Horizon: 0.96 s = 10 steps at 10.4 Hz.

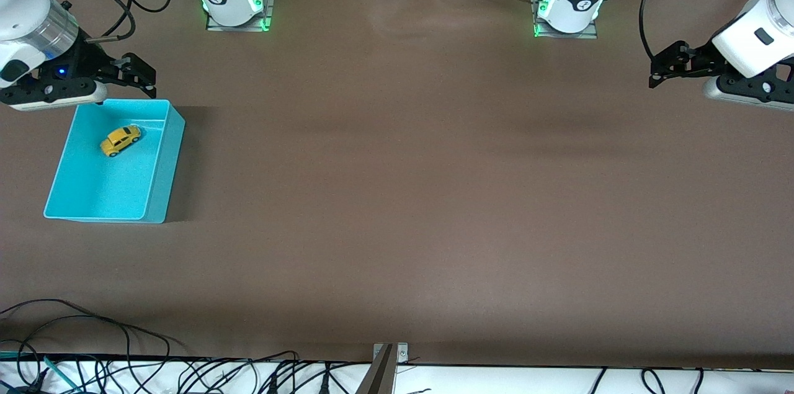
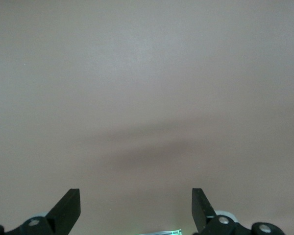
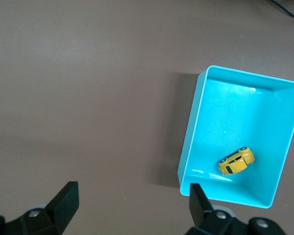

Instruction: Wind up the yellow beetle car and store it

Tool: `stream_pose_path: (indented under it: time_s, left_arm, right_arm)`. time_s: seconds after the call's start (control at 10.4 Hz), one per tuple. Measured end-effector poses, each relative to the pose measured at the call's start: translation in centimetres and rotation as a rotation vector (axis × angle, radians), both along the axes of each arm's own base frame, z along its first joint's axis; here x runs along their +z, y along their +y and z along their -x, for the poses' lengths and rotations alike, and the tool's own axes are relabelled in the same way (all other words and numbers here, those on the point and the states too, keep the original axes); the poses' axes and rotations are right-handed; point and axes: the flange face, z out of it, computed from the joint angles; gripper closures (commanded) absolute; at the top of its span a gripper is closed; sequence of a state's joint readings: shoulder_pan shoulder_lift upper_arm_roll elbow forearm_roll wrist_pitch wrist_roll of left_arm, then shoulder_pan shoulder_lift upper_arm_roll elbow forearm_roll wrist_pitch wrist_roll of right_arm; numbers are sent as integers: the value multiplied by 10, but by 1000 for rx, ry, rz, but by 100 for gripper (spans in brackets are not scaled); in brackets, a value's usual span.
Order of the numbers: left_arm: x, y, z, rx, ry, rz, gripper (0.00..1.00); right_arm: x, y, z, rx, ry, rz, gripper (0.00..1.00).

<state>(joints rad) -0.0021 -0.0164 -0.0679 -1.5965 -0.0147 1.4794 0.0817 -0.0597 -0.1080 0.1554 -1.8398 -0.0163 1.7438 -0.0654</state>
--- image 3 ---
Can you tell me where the turquoise plastic bin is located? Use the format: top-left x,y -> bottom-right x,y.
176,65 -> 294,210

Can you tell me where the long black cable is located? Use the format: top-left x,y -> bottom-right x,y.
269,0 -> 294,19

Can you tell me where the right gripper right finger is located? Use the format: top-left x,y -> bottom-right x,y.
186,183 -> 285,235

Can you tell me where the yellow beetle toy car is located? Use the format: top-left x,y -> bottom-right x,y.
218,146 -> 256,176

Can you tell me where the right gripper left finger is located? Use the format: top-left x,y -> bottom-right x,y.
0,181 -> 79,235

